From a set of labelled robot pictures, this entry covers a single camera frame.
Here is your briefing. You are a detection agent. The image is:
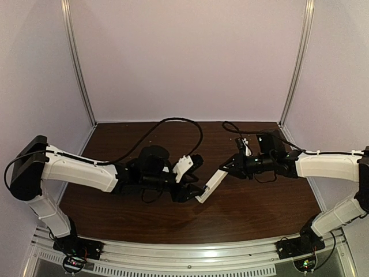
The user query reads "white remote control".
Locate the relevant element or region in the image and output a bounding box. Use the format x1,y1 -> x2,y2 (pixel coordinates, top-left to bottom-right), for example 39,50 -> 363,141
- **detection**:
195,170 -> 228,204

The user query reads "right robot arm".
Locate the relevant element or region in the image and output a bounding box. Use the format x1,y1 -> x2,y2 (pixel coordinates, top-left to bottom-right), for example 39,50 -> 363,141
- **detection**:
220,130 -> 368,237

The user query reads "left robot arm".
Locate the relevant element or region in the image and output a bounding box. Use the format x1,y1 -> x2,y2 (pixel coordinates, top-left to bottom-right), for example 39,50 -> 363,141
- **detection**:
4,135 -> 205,238

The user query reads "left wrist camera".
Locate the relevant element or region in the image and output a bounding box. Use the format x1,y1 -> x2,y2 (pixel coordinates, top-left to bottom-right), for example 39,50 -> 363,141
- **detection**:
172,154 -> 204,183

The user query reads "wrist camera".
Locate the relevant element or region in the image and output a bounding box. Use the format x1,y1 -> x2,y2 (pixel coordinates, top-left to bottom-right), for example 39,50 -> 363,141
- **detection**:
172,154 -> 204,183
235,137 -> 253,157

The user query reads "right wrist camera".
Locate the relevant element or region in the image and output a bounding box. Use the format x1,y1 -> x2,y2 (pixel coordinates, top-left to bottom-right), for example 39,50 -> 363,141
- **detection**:
235,137 -> 253,157

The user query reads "left camera cable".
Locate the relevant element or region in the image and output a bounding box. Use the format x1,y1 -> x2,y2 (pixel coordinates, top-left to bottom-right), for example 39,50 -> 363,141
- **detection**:
109,117 -> 204,165

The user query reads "camera cable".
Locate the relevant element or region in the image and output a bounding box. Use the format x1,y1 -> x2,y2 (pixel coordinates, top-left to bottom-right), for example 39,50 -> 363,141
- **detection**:
109,117 -> 204,165
222,121 -> 306,154

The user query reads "right camera cable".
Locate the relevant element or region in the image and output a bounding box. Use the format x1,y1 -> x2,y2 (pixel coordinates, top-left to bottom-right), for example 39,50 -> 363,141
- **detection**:
222,121 -> 306,154

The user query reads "front aluminium rail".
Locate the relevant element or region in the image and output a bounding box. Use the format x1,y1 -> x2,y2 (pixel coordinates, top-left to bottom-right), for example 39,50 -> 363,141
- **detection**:
20,226 -> 359,276

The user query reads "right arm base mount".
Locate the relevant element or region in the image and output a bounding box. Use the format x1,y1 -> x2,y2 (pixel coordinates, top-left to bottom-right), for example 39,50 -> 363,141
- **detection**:
276,229 -> 325,274

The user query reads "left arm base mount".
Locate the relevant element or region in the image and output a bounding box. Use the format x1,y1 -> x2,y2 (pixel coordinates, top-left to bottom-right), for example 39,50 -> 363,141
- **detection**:
49,228 -> 104,276

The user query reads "right aluminium frame post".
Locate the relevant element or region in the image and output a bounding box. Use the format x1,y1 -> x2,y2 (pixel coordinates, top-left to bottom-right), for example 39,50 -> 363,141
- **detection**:
278,0 -> 315,128

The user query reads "aluminium frame post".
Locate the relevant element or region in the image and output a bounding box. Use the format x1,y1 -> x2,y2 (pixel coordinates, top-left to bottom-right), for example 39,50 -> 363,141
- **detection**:
59,0 -> 97,128
278,0 -> 315,128

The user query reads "left aluminium frame post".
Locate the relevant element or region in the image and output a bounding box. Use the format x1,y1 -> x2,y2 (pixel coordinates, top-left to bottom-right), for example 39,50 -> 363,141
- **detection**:
59,0 -> 97,128

